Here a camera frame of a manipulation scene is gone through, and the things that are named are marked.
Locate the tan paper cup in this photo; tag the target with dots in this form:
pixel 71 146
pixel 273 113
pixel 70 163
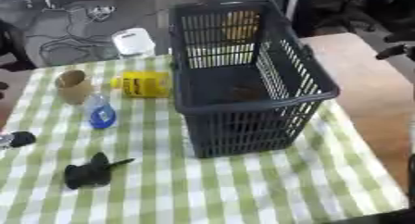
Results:
pixel 74 87

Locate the black chair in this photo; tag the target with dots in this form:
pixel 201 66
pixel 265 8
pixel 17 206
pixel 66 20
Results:
pixel 13 48

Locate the yellow plastic bottle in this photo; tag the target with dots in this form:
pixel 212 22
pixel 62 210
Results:
pixel 145 84

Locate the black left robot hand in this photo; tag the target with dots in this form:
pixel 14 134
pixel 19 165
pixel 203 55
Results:
pixel 86 173

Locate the white plastic container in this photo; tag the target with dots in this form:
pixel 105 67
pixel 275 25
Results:
pixel 133 41

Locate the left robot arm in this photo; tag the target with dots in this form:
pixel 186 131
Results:
pixel 21 139

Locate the dark blue plastic basket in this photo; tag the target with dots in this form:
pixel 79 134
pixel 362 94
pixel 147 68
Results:
pixel 254 110

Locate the black chair armrest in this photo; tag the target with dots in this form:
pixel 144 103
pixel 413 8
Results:
pixel 393 51

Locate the white power strip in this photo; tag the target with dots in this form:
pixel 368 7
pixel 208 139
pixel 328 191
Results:
pixel 101 11

